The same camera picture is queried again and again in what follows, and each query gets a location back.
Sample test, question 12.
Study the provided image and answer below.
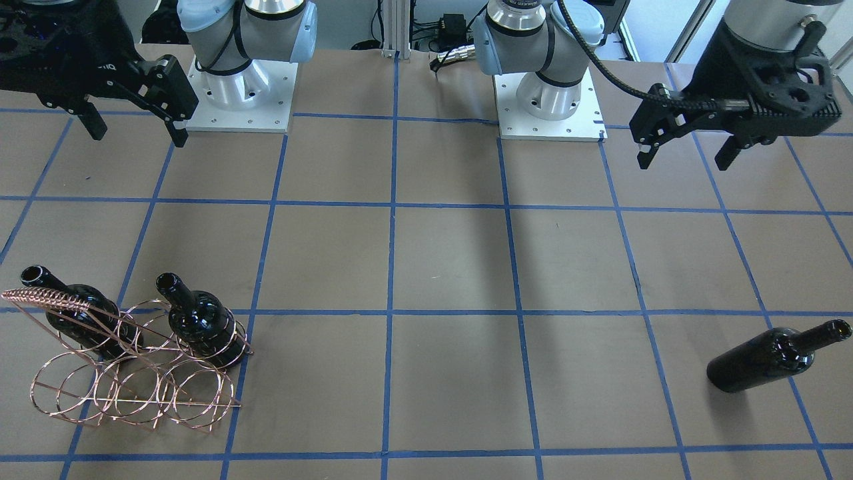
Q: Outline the white base plate rack side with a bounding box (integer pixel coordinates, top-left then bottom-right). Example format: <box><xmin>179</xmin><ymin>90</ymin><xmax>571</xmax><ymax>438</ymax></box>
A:
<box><xmin>185</xmin><ymin>60</ymin><xmax>299</xmax><ymax>133</ymax></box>

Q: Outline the white base plate bottle side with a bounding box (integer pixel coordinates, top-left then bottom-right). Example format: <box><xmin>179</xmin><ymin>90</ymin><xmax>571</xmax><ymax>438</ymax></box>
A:
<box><xmin>493</xmin><ymin>71</ymin><xmax>607</xmax><ymax>142</ymax></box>

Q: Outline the dark bottle in rack outer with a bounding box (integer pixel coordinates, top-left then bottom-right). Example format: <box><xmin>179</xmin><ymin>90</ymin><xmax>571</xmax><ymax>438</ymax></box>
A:
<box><xmin>19</xmin><ymin>265</ymin><xmax>143</xmax><ymax>362</ymax></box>

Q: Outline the copper wire wine rack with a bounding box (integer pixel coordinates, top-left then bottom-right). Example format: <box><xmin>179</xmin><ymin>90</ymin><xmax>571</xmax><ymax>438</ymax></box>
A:
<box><xmin>2</xmin><ymin>287</ymin><xmax>241</xmax><ymax>431</ymax></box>

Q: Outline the robot arm over wine rack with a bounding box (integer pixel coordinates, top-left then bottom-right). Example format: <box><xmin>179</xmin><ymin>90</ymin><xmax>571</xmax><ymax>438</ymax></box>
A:
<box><xmin>1</xmin><ymin>1</ymin><xmax>318</xmax><ymax>148</ymax></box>

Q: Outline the dark wine bottle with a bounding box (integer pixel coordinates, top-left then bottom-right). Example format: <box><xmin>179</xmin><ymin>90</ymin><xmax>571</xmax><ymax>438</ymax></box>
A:
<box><xmin>706</xmin><ymin>319</ymin><xmax>851</xmax><ymax>394</ymax></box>

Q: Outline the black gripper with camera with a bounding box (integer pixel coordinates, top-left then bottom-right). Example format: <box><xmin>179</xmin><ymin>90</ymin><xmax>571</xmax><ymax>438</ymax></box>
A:
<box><xmin>628</xmin><ymin>21</ymin><xmax>842</xmax><ymax>172</ymax></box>

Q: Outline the dark bottle in rack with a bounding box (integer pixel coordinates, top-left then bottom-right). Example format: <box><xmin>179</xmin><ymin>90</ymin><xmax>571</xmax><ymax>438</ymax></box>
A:
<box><xmin>19</xmin><ymin>265</ymin><xmax>143</xmax><ymax>362</ymax></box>
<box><xmin>156</xmin><ymin>273</ymin><xmax>247</xmax><ymax>369</ymax></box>

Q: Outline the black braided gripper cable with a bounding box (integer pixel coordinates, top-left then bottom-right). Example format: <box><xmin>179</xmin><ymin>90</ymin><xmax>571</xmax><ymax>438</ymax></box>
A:
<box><xmin>557</xmin><ymin>0</ymin><xmax>727</xmax><ymax>107</ymax></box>

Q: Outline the black gripper over rack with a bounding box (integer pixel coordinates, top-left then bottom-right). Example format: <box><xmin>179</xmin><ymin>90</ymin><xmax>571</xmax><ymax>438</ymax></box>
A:
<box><xmin>2</xmin><ymin>1</ymin><xmax>199</xmax><ymax>148</ymax></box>

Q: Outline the aluminium frame post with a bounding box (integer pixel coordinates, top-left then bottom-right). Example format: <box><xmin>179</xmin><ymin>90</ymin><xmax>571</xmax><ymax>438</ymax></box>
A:
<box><xmin>380</xmin><ymin>0</ymin><xmax>415</xmax><ymax>61</ymax></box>

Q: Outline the dark bottle in rack inner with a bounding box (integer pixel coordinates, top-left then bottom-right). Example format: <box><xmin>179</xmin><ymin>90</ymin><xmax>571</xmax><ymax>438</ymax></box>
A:
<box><xmin>156</xmin><ymin>273</ymin><xmax>247</xmax><ymax>369</ymax></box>

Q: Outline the robot arm carrying bottle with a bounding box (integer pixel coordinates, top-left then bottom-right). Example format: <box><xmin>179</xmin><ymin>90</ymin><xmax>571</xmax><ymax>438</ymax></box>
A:
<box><xmin>473</xmin><ymin>1</ymin><xmax>843</xmax><ymax>171</ymax></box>

